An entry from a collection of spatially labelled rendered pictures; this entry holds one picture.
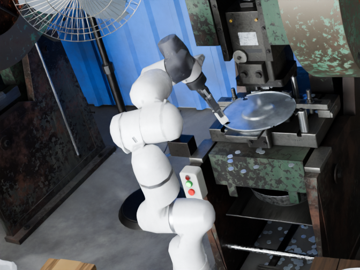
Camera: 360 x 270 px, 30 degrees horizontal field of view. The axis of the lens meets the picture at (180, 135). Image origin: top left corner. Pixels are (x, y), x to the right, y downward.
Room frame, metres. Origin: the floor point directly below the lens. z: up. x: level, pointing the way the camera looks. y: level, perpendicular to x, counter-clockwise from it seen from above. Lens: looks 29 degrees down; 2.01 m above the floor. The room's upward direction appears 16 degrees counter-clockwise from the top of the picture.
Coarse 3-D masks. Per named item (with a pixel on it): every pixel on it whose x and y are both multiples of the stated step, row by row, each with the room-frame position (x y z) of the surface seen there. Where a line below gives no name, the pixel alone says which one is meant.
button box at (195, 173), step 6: (186, 168) 2.23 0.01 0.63; (192, 168) 2.22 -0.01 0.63; (198, 168) 2.21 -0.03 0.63; (180, 174) 2.22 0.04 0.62; (186, 174) 2.20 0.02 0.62; (192, 174) 2.19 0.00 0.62; (198, 174) 2.19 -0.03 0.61; (186, 180) 2.21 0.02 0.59; (192, 180) 2.19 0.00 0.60; (198, 180) 2.19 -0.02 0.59; (204, 180) 2.22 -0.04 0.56; (186, 186) 2.21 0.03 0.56; (192, 186) 2.20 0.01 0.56; (198, 186) 2.18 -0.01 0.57; (204, 186) 2.21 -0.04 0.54; (186, 192) 2.22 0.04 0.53; (198, 192) 2.18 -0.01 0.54; (204, 192) 2.20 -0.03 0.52; (198, 198) 2.19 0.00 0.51
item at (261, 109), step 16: (256, 96) 2.36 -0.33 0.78; (272, 96) 2.32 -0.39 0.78; (288, 96) 2.28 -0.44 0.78; (224, 112) 2.30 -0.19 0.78; (240, 112) 2.27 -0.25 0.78; (256, 112) 2.22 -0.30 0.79; (272, 112) 2.19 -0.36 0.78; (288, 112) 2.16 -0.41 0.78; (240, 128) 2.15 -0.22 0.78; (256, 128) 2.12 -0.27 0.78
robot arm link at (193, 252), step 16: (176, 208) 1.70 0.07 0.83; (192, 208) 1.68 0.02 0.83; (208, 208) 1.68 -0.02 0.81; (176, 224) 1.67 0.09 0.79; (192, 224) 1.65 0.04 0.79; (208, 224) 1.65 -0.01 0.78; (176, 240) 1.73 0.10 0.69; (192, 240) 1.67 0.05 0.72; (176, 256) 1.69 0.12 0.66; (192, 256) 1.68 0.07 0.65
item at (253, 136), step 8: (272, 128) 2.20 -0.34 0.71; (224, 136) 2.14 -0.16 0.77; (232, 136) 2.12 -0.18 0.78; (240, 136) 2.10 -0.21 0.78; (248, 136) 2.08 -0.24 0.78; (256, 136) 2.07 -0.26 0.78; (264, 136) 2.18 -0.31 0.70; (248, 144) 2.22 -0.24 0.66; (256, 144) 2.20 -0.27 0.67; (264, 144) 2.17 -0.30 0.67; (272, 144) 2.18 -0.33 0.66
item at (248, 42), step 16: (240, 0) 2.35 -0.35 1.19; (240, 16) 2.28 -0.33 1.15; (256, 16) 2.24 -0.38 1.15; (240, 32) 2.29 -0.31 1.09; (256, 32) 2.25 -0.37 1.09; (240, 48) 2.30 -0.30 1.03; (256, 48) 2.26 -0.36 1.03; (240, 64) 2.27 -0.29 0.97; (256, 64) 2.23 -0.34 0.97; (272, 64) 2.23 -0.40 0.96; (256, 80) 2.24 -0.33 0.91; (272, 80) 2.24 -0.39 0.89
